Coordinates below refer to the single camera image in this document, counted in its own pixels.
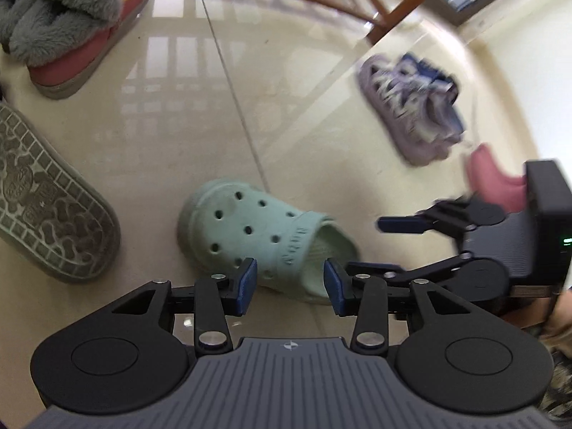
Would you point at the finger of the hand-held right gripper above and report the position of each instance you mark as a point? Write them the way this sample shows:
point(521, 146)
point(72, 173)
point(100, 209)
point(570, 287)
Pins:
point(402, 224)
point(429, 271)

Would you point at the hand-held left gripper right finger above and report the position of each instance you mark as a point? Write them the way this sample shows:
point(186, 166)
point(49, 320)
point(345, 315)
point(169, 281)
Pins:
point(333, 286)

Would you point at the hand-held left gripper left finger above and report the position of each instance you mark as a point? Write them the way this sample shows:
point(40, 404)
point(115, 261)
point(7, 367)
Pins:
point(248, 286)

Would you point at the green clog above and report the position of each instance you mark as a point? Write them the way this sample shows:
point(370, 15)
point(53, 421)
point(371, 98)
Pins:
point(232, 219)

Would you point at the pink rubber rain boot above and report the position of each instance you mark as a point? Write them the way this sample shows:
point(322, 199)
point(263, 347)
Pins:
point(487, 174)

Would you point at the purple sneaker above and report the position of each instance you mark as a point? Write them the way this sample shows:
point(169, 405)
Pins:
point(402, 134)
point(440, 98)

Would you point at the wooden shoe rack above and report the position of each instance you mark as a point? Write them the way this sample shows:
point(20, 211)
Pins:
point(404, 9)

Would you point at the pink plush slipper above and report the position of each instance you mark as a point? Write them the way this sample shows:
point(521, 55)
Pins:
point(89, 53)
point(44, 196)

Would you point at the person's right hand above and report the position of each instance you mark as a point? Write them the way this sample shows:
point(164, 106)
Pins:
point(556, 321)

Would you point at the camouflage cloth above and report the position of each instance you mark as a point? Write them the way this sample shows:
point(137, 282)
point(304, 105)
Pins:
point(558, 388)

